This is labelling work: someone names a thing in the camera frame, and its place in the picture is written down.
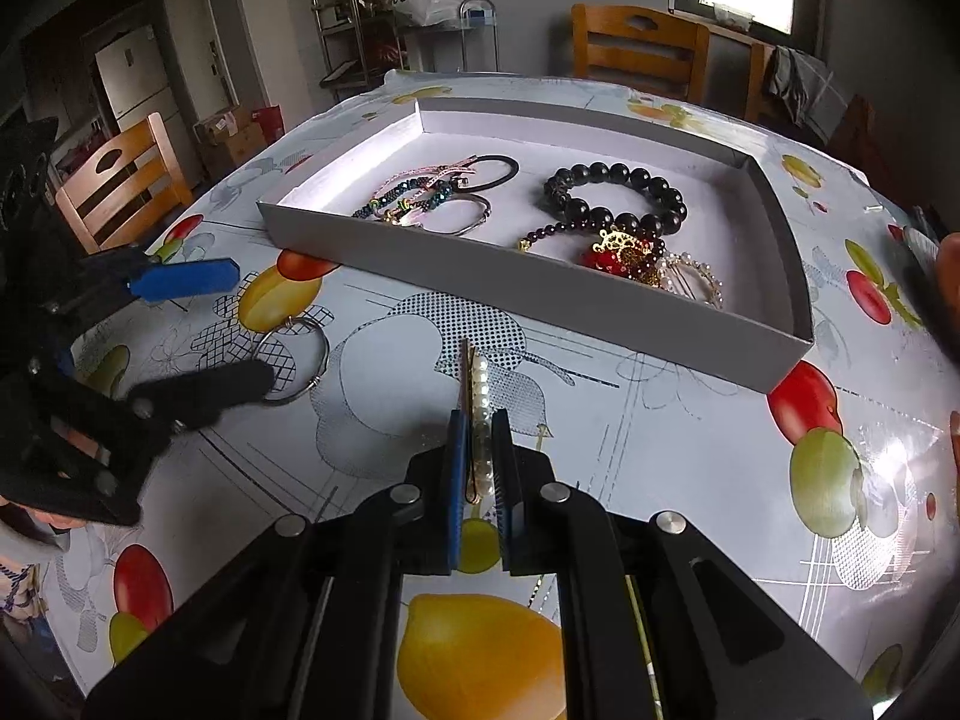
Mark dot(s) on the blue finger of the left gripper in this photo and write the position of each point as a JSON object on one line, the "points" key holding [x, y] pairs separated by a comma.
{"points": [[184, 278]]}

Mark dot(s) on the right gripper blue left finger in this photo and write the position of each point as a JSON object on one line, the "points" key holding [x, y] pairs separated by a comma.
{"points": [[457, 447]]}

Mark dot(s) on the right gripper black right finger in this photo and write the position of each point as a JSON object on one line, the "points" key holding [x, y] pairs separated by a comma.
{"points": [[504, 471]]}

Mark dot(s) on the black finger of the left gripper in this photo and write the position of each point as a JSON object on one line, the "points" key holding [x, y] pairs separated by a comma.
{"points": [[188, 402]]}

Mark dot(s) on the red gold charm ornament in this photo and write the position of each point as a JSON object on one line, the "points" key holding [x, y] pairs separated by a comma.
{"points": [[623, 255]]}

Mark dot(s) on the person's left hand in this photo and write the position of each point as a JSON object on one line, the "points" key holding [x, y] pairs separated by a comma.
{"points": [[28, 533]]}

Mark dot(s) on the person's right hand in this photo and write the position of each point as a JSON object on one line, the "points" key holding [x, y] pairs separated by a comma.
{"points": [[947, 282]]}

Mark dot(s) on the wooden chair at left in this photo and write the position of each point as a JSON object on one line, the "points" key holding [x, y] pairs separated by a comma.
{"points": [[125, 188]]}

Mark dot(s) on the cardboard box on floor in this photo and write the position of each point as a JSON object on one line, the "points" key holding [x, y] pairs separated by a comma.
{"points": [[227, 140]]}

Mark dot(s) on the red bag on floor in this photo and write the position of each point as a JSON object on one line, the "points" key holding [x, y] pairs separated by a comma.
{"points": [[270, 120]]}

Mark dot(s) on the white refrigerator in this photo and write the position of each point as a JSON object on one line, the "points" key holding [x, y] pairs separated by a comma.
{"points": [[135, 81]]}

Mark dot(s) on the metal storage shelf rack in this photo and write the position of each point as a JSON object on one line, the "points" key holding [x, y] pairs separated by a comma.
{"points": [[359, 43]]}

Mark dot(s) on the grey shallow cardboard tray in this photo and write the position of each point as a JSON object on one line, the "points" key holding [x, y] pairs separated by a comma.
{"points": [[517, 254]]}

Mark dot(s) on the fruit-print plastic tablecloth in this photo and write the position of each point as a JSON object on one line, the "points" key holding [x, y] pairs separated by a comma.
{"points": [[837, 494]]}

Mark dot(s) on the wooden chair at far side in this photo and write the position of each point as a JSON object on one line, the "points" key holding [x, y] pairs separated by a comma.
{"points": [[646, 49]]}

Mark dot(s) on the grey clothes on chair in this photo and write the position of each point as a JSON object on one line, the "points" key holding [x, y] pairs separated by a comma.
{"points": [[807, 91]]}

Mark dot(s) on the small wire trolley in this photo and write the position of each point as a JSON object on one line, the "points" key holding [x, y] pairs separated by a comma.
{"points": [[469, 43]]}

